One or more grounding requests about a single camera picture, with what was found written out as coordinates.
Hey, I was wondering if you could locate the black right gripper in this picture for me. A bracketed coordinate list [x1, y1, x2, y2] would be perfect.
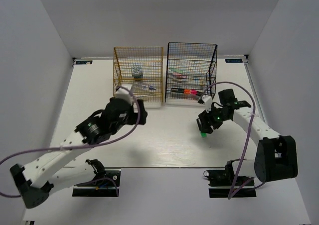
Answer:
[198, 103, 230, 134]

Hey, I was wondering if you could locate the pink black highlighter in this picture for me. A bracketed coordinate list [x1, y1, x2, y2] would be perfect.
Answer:
[190, 90, 203, 97]

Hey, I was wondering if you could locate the orange black highlighter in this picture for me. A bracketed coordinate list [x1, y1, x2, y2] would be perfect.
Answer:
[171, 88, 191, 94]

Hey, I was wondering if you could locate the round blue white tape tin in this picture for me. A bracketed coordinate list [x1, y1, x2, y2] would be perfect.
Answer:
[131, 66, 143, 79]

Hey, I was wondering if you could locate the grey white eraser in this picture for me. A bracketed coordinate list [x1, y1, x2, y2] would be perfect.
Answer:
[172, 78, 187, 84]

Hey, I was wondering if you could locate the pink correction tape dispenser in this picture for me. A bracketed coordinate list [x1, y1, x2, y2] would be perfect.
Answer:
[172, 72, 186, 78]

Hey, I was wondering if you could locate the green correction tape dispenser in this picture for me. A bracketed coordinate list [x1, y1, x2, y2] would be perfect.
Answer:
[169, 68, 184, 74]

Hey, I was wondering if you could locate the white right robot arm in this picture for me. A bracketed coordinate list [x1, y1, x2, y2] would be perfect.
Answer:
[197, 89, 298, 185]

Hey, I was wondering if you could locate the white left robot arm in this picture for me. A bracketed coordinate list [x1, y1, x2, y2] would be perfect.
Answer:
[10, 97, 148, 209]

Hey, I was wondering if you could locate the left blue table label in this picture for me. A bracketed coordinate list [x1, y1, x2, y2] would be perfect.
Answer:
[75, 60, 93, 65]

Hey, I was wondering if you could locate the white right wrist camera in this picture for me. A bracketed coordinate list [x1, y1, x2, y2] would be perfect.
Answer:
[198, 95, 213, 113]

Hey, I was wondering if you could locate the gold wire mesh basket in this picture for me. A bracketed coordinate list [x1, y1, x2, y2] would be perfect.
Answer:
[113, 46, 163, 108]

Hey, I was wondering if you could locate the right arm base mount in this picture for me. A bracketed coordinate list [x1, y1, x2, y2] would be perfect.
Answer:
[203, 169, 257, 199]

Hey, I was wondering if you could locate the black wire mesh basket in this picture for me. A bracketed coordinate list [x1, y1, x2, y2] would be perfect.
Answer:
[164, 42, 218, 106]

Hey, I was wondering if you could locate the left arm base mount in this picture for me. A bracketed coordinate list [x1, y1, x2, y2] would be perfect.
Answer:
[72, 169, 121, 198]

